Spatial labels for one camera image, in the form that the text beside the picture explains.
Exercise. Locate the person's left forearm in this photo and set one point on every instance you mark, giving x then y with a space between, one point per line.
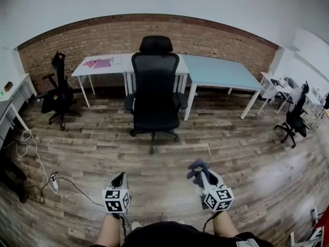
108 230

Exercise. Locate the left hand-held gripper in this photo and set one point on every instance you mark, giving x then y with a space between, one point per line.
115 201

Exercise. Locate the small white object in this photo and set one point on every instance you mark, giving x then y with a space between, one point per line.
118 60

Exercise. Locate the person's black shirt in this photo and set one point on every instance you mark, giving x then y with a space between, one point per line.
180 235

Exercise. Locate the light blue table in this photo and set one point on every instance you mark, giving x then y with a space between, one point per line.
218 73

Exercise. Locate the pink cloth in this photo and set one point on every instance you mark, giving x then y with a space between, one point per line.
97 63

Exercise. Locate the small brown box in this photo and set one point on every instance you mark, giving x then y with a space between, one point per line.
8 86

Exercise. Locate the blue cloth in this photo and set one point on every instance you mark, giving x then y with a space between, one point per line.
195 175

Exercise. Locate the white desk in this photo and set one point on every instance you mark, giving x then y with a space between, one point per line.
15 96
272 86

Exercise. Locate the person's right forearm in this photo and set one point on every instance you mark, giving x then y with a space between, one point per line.
225 225

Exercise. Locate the large black mesh office chair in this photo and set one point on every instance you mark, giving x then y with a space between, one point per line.
154 73

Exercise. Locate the black chair armrest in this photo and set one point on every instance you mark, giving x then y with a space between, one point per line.
183 100
129 100

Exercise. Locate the white table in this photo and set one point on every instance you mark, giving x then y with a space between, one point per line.
128 66

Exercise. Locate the white power strip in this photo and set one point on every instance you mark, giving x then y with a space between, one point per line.
54 185

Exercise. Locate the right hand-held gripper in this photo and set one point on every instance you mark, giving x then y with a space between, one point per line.
218 199

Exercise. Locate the red board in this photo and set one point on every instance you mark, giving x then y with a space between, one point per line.
321 220

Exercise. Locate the grey jacket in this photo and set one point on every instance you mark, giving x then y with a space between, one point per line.
298 94

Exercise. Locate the person's white shoe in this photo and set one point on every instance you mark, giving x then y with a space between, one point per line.
136 225

